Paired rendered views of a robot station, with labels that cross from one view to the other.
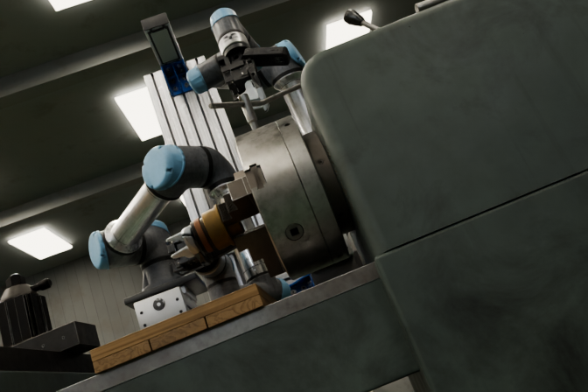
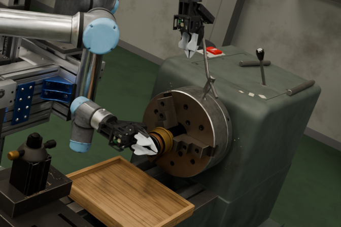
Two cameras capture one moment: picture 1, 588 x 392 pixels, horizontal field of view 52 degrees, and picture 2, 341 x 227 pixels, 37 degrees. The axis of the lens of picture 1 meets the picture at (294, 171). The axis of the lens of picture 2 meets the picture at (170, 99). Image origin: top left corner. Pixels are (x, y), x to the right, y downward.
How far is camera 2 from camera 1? 1.94 m
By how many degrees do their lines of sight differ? 71
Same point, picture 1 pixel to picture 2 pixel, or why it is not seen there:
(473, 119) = (271, 152)
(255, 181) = (212, 152)
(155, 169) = (101, 40)
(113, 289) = not seen: outside the picture
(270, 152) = (223, 139)
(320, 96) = (259, 133)
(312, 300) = (199, 210)
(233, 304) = (185, 215)
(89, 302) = not seen: outside the picture
